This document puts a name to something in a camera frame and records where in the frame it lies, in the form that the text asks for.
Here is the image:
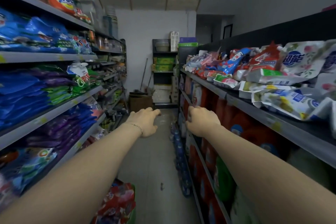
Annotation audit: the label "broom handle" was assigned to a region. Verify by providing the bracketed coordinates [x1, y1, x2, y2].
[140, 58, 149, 92]

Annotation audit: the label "thin chain bracelet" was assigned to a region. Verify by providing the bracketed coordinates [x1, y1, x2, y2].
[123, 122, 144, 135]

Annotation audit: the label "brown cardboard box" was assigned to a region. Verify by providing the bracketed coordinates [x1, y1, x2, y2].
[128, 92, 153, 113]

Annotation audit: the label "stack of white boxes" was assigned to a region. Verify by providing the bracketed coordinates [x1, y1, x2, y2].
[153, 84, 172, 104]

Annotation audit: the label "stack of blue bags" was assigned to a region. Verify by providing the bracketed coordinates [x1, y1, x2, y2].
[0, 70, 50, 130]
[0, 8, 94, 54]

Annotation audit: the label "white red green bag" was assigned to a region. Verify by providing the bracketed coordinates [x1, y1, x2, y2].
[67, 62, 91, 93]

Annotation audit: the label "white tall carton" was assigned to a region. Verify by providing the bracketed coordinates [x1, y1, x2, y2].
[170, 31, 180, 53]

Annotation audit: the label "dark metal shelf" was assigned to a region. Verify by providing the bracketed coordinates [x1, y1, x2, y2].
[178, 8, 336, 224]

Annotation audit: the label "group of Chaoneng floral pouches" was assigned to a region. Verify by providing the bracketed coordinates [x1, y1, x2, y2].
[183, 39, 336, 139]

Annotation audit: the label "person's left hand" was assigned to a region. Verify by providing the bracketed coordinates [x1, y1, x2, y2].
[125, 107, 161, 138]

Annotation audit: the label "stack of green bags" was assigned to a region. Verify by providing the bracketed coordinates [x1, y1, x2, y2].
[43, 86, 73, 105]

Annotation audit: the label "grey plastic basin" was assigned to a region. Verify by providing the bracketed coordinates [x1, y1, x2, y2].
[155, 39, 170, 53]

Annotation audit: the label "person's right forearm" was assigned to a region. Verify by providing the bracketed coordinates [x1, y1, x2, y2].
[203, 124, 336, 224]

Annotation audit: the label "clear plastic containers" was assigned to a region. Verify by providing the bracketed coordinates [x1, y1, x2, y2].
[80, 0, 119, 39]

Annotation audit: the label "person's left forearm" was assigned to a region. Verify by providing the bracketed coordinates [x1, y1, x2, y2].
[0, 122, 144, 224]

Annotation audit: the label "stack of purple bags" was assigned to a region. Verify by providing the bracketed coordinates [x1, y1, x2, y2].
[26, 103, 103, 159]

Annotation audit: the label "grey wall shelving unit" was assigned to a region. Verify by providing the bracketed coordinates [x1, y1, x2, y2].
[0, 0, 128, 198]

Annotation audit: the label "row of blue floor bottles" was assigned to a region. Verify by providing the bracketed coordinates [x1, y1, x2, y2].
[170, 122, 194, 197]

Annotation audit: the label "red small bag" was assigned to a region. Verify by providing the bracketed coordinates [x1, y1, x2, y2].
[73, 6, 91, 23]

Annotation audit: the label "person's right hand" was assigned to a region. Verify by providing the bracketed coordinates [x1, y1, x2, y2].
[185, 105, 222, 138]

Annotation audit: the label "blue white bags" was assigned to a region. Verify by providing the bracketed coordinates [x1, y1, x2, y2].
[0, 147, 57, 195]

